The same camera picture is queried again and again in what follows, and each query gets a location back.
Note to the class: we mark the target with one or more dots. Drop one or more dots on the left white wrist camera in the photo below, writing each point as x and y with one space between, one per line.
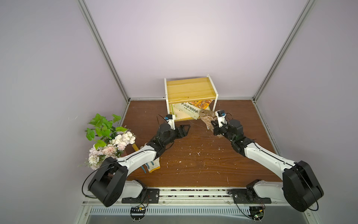
170 118

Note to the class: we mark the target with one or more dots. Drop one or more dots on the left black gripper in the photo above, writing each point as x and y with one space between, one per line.
182 134

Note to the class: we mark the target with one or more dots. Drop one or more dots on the left small circuit board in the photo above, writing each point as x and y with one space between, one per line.
137 213

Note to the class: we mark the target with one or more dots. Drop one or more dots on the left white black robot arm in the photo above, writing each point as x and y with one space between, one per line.
109 183

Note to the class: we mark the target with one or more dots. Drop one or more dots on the brown striped cloth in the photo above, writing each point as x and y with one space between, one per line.
207 117

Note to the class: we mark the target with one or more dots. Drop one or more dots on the white wooden two-tier bookshelf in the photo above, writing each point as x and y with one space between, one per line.
189 90

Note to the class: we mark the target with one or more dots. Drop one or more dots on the white work glove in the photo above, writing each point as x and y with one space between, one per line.
153 165

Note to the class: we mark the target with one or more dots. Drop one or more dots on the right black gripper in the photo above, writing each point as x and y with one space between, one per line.
219 130

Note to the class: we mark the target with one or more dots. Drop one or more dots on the colourful China history picture book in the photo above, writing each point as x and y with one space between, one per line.
190 110

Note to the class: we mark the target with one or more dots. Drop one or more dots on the artificial flower bouquet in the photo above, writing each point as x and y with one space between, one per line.
110 139

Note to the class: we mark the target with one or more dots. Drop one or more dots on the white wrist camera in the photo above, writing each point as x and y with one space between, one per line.
170 118
221 118

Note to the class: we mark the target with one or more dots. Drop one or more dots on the right small circuit board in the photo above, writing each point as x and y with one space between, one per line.
256 213

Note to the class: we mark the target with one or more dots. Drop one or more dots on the aluminium front rail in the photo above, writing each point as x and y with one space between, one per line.
194 195

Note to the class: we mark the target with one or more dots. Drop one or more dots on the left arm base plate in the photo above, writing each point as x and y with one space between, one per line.
147 196

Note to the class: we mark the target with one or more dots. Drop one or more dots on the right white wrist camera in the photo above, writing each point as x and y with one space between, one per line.
221 118

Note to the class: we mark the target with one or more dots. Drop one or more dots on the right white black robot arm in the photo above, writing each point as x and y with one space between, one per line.
298 185

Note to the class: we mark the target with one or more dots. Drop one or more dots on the small circuit board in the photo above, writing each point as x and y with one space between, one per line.
137 213
256 213

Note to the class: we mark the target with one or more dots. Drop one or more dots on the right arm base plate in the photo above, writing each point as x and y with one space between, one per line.
248 196

